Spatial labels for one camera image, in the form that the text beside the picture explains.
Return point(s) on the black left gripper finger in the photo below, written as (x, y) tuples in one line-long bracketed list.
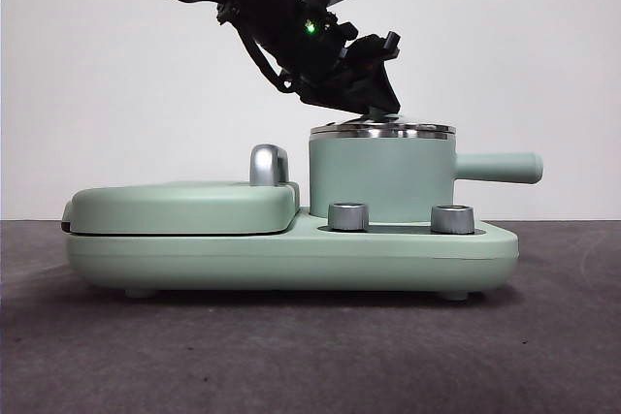
[(373, 79), (330, 91)]

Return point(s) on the glass lid with green knob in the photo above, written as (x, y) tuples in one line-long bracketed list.
[(388, 130)]

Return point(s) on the silver control knob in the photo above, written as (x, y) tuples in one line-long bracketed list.
[(347, 216), (451, 219)]

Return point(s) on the mint green breakfast machine base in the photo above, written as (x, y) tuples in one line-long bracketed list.
[(291, 259)]

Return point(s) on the mint green griddle cover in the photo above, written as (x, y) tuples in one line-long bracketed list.
[(184, 210)]

